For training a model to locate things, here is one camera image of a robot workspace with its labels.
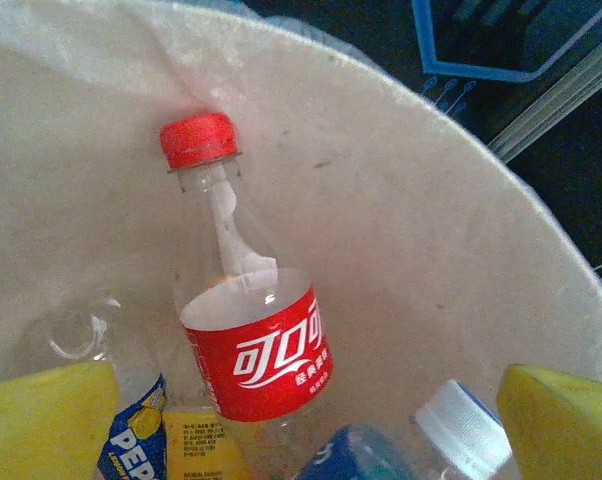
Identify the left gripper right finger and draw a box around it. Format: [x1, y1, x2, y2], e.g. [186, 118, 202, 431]
[496, 363, 602, 480]

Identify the red label Coca-Cola bottle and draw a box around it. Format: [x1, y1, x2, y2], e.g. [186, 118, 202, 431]
[159, 112, 335, 451]

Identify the aluminium frame post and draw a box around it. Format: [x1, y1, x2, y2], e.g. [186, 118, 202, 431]
[486, 27, 602, 164]

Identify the clear plastic bin liner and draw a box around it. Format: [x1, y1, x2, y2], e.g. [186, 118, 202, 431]
[0, 0, 377, 131]

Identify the yellow label Pepsi bottle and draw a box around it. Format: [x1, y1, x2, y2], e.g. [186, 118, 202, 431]
[95, 372, 255, 480]

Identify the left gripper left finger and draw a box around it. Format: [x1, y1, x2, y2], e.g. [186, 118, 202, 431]
[0, 360, 120, 480]

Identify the beige round waste bin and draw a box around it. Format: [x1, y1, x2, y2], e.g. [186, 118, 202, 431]
[0, 0, 602, 480]

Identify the clear unlabelled plastic bottle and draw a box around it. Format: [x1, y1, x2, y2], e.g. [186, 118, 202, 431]
[18, 294, 127, 374]

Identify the blue label bottle white cap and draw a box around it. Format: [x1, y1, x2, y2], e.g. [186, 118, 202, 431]
[290, 378, 516, 480]

